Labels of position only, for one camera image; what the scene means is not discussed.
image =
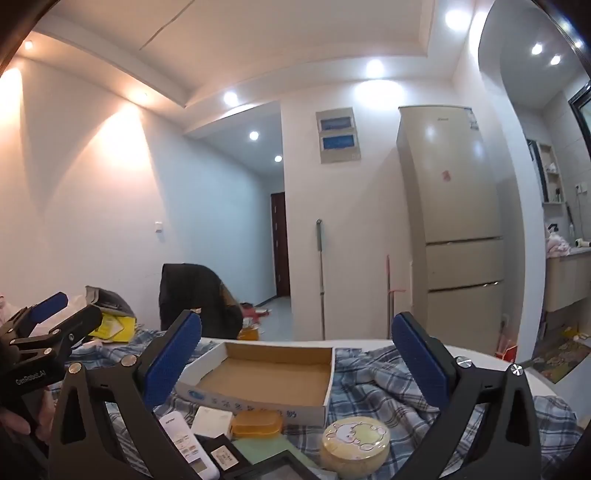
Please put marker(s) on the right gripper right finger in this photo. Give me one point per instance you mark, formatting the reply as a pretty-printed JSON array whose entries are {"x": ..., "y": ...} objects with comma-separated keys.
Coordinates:
[{"x": 507, "y": 442}]

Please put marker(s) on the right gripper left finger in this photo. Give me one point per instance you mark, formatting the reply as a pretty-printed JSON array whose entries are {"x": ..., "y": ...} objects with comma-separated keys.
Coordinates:
[{"x": 84, "y": 444}]

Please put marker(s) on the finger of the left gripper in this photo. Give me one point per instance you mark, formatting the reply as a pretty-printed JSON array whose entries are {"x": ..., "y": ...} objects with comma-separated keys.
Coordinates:
[
  {"x": 56, "y": 345},
  {"x": 23, "y": 322}
]

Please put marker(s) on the white AC remote control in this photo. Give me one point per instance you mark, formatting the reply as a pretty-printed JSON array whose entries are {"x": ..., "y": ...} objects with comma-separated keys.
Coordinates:
[{"x": 187, "y": 444}]

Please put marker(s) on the white power adapter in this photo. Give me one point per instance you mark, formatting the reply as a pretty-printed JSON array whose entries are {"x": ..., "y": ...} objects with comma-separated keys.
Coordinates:
[{"x": 211, "y": 423}]

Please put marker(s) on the small black box with label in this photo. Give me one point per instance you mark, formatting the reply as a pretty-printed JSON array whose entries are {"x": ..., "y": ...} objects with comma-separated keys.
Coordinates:
[{"x": 223, "y": 454}]

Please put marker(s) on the round cream tin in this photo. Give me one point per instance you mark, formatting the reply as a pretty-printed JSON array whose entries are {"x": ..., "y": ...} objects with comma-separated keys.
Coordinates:
[{"x": 355, "y": 447}]

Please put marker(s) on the black square frame case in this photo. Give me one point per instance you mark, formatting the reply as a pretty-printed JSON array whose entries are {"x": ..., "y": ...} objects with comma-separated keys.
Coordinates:
[{"x": 282, "y": 466}]

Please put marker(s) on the person's left hand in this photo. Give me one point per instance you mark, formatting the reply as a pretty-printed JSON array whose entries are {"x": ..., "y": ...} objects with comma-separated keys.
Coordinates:
[{"x": 45, "y": 417}]

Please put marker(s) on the yellow packaging bag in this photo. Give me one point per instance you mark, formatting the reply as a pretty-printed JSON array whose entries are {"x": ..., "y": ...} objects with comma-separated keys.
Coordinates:
[{"x": 115, "y": 328}]

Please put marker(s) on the grey bag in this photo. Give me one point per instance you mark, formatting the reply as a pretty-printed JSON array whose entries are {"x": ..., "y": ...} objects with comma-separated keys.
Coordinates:
[{"x": 107, "y": 301}]

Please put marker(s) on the floor mat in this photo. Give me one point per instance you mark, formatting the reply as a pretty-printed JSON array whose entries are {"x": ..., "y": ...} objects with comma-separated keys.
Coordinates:
[{"x": 557, "y": 361}]

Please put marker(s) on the chair with black jacket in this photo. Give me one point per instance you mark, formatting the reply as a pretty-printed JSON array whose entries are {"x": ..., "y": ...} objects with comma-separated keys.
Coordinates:
[{"x": 195, "y": 287}]

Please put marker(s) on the orange box on floor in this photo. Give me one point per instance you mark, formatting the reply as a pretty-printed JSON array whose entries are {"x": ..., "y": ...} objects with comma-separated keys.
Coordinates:
[{"x": 249, "y": 333}]

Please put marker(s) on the red item on floor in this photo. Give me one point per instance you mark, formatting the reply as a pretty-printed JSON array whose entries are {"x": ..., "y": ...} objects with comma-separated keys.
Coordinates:
[{"x": 256, "y": 314}]

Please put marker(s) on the green card sheet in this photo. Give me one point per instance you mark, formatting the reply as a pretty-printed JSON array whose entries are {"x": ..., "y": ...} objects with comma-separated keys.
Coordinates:
[{"x": 259, "y": 449}]

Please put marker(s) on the blue plaid shirt cloth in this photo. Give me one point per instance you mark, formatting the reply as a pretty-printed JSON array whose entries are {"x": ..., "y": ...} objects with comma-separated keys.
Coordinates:
[{"x": 375, "y": 384}]

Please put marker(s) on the white cardboard tray box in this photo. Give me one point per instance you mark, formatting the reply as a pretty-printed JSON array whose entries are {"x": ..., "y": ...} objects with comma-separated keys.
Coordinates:
[{"x": 295, "y": 381}]

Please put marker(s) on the bathroom vanity cabinet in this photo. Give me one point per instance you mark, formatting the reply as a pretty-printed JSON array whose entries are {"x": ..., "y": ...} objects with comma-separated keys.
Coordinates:
[{"x": 567, "y": 279}]

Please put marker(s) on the dark wooden door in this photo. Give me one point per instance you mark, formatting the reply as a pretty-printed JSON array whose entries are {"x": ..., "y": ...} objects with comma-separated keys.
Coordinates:
[{"x": 280, "y": 246}]

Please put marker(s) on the beige refrigerator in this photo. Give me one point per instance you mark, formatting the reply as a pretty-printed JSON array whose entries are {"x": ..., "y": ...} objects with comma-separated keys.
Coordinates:
[{"x": 455, "y": 224}]

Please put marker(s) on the bathroom wall shelf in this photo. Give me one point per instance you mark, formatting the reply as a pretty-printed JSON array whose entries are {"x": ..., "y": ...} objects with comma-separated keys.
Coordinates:
[{"x": 551, "y": 180}]

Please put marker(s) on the wall electrical panel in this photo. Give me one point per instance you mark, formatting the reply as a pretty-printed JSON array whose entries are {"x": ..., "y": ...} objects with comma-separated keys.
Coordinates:
[{"x": 339, "y": 140}]

